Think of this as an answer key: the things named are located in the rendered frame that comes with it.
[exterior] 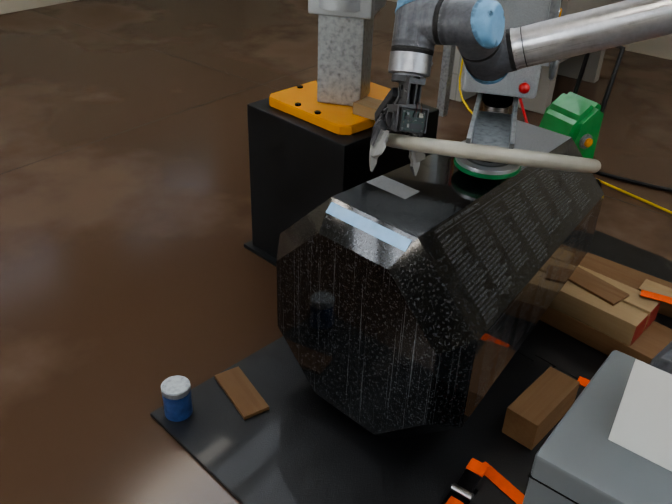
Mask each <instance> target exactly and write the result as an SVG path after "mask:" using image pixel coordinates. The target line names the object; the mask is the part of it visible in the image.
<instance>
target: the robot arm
mask: <svg viewBox="0 0 672 504"><path fill-rule="evenodd" d="M503 15H504V11H503V8H502V6H501V4H500V3H499V2H497V1H494V0H398V1H397V7H396V9H395V22H394V29H393V37H392V45H391V51H390V56H389V64H388V72H389V73H392V78H391V81H393V82H398V83H399V87H398V88H394V87H392V88H391V90H390V91H389V93H388V94H387V96H386V97H385V99H384V100H383V101H382V103H381V104H380V106H379V107H378V109H377V110H376V112H375V124H374V126H373V128H372V133H371V140H370V151H369V167H370V171H371V172H373V171H374V169H375V167H376V165H377V159H378V157H379V156H380V155H381V154H382V153H383V152H384V150H385V148H386V144H387V142H388V140H389V137H388V135H389V133H393V132H401V133H402V134H406V133H407V132H409V133H410V134H409V135H408V136H414V137H421V138H422V137H423V133H425V134H426V130H427V123H428V116H429V109H428V108H423V107H422V103H421V102H420V98H421V91H422V85H425V83H426V79H425V78H423V77H429V76H430V73H431V66H432V65H433V62H432V58H433V54H434V47H435V45H452V46H457V48H458V51H459V52H460V54H461V56H462V58H463V61H464V63H465V67H466V70H467V71H468V73H469V74H470V75H471V77H472V78H473V79H474V80H475V81H477V82H478V83H481V84H486V85H490V84H495V83H497V82H499V81H501V80H502V79H504V78H505V77H506V75H507V74H508V73H509V72H513V71H518V70H520V69H522V68H526V67H530V66H535V65H539V64H543V63H548V62H552V61H556V60H561V59H565V58H569V57H574V56H578V55H582V54H587V53H591V52H595V51H600V50H604V49H608V48H613V47H617V46H622V45H626V44H630V43H635V42H639V41H643V40H648V39H652V38H656V37H661V36H665V35H669V34H672V0H625V1H621V2H617V3H613V4H609V5H606V6H602V7H598V8H594V9H590V10H586V11H582V12H578V13H574V14H570V15H566V16H562V17H558V18H554V19H550V20H546V21H542V22H538V23H534V24H530V25H526V26H522V27H518V28H509V29H505V30H504V27H505V17H504V16H503ZM420 103H421V105H420ZM426 115H427V116H426ZM425 121H426V123H425ZM387 129H389V131H388V130H387ZM409 159H410V169H411V171H412V174H413V176H416V175H417V172H418V170H419V166H420V161H422V160H424V159H425V153H422V152H416V151H409ZM650 365H651V366H653V367H656V368H658V369H660V370H662V371H665V372H667V373H669V374H672V341H671V342H670V343H669V344H668V345H667V346H666V347H665V348H664V349H663V350H662V351H660V352H659V353H658V354H657V355H656V356H655V357H654V358H653V359H652V360H651V363H650Z"/></svg>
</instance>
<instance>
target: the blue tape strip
mask: <svg viewBox="0 0 672 504"><path fill-rule="evenodd" d="M326 213H328V214H330V215H332V216H334V217H336V218H338V219H340V220H342V221H344V222H346V223H348V224H350V225H352V226H354V227H356V228H358V229H360V230H362V231H364V232H366V233H368V234H370V235H372V236H374V237H376V238H378V239H380V240H382V241H384V242H386V243H388V244H390V245H392V246H394V247H396V248H398V249H400V250H402V251H404V252H405V251H406V250H407V248H408V246H409V244H410V243H411V241H412V240H410V239H408V238H406V237H404V236H402V235H400V234H398V233H396V232H394V231H392V230H390V229H387V228H385V227H383V226H381V225H379V224H377V223H375V222H373V221H371V220H369V219H367V218H365V217H362V216H360V215H358V214H356V213H354V212H352V211H350V210H348V209H346V208H344V207H342V206H340V205H338V204H335V203H333V202H331V204H330V205H329V207H328V209H327V210H326Z"/></svg>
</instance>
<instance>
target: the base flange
mask: <svg viewBox="0 0 672 504"><path fill-rule="evenodd" d="M390 90H391V89H390V88H387V87H384V86H381V85H378V84H375V83H372V82H370V92H369V94H368V97H371V98H375V99H378V100H382V101H383V100H384V99H385V97H386V96H387V94H388V93H389V91H390ZM269 105H270V106H271V107H274V108H276V109H278V110H281V111H283V112H285V113H288V114H290V115H293V116H295V117H297V118H300V119H302V120H304V121H307V122H309V123H312V124H314V125H316V126H319V127H321V128H323V129H326V130H328V131H331V132H333V133H335V134H338V135H352V134H355V133H357V132H360V131H363V130H365V129H368V128H371V127H373V126H374V124H375V121H374V120H371V119H368V118H364V117H361V116H358V115H354V114H353V106H347V105H339V104H331V103H323V102H317V80H315V81H312V82H309V83H305V84H302V85H297V86H295V87H292V88H288V89H285V90H281V91H278V92H275V93H271V94H270V97H269Z"/></svg>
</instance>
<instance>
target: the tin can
mask: <svg viewBox="0 0 672 504"><path fill-rule="evenodd" d="M161 393H162V398H163V405H164V412H165V416H166V418H167V419H168V420H170V421H174V422H180V421H183V420H186V419H187V418H189V417H190V416H191V414H192V412H193V406H192V397H191V386H190V381H189V379H188V378H186V377H184V376H179V375H176V376H171V377H169V378H167V379H165V380H164V381H163V382H162V384H161Z"/></svg>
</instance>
